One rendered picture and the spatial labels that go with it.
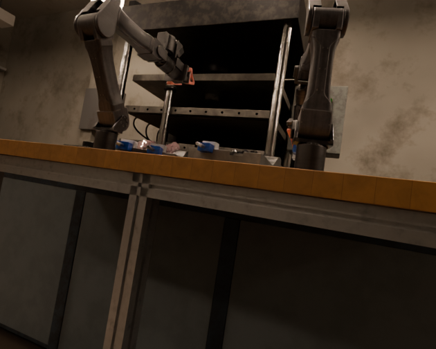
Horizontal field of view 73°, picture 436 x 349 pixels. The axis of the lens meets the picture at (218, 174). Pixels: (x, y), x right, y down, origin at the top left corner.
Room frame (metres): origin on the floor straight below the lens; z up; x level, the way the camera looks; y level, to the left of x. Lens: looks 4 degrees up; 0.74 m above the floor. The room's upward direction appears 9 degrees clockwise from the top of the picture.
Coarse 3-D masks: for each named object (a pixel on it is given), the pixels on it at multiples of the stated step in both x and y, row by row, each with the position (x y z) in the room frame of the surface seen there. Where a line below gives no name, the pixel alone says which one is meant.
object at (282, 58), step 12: (288, 24) 1.67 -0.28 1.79; (288, 36) 1.68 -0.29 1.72; (288, 48) 1.68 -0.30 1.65; (120, 72) 2.10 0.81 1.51; (276, 72) 1.69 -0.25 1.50; (120, 84) 2.10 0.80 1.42; (276, 84) 1.68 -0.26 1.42; (276, 96) 1.68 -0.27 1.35; (276, 108) 1.67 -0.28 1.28; (276, 120) 1.68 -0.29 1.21; (276, 132) 1.68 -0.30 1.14; (288, 156) 2.31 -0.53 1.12
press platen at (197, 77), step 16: (144, 80) 2.15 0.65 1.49; (160, 80) 2.10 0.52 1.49; (208, 80) 1.95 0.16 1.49; (224, 80) 1.91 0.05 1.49; (240, 80) 1.87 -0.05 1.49; (256, 80) 1.83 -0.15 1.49; (272, 80) 1.79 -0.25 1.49; (160, 96) 2.48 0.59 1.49; (176, 96) 2.41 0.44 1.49; (192, 96) 2.34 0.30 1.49; (224, 96) 2.23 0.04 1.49; (240, 96) 2.17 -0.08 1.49; (256, 96) 2.12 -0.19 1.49; (288, 112) 2.38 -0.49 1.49
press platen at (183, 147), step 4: (120, 140) 2.15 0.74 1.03; (132, 140) 2.11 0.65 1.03; (136, 140) 2.10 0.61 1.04; (140, 140) 2.09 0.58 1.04; (180, 144) 1.97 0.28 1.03; (184, 144) 1.96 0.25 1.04; (188, 144) 1.95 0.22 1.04; (180, 148) 1.97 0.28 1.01; (184, 148) 1.97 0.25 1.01; (188, 148) 1.94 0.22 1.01; (220, 148) 1.86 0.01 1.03; (224, 148) 1.85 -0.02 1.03; (228, 148) 1.84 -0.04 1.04; (232, 148) 1.83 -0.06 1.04; (236, 148) 1.82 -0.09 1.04; (260, 152) 1.76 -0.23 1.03
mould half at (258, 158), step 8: (192, 152) 1.02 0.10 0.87; (200, 152) 1.01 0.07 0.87; (216, 152) 0.99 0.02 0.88; (224, 152) 0.98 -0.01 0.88; (248, 152) 0.95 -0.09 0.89; (216, 160) 0.99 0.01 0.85; (224, 160) 0.98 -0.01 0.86; (232, 160) 0.97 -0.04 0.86; (240, 160) 0.96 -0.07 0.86; (248, 160) 0.95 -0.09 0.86; (256, 160) 0.94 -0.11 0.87; (264, 160) 0.99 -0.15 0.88; (272, 160) 1.19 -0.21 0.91; (280, 160) 1.27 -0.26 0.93
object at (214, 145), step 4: (196, 144) 0.93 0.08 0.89; (200, 144) 0.94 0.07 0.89; (204, 144) 0.97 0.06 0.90; (208, 144) 0.97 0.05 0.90; (212, 144) 1.01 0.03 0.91; (216, 144) 1.01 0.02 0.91; (200, 148) 0.98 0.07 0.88; (204, 148) 0.97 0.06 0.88; (208, 148) 0.97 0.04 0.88; (212, 148) 1.00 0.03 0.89; (216, 148) 1.02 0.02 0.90; (208, 152) 1.00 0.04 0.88
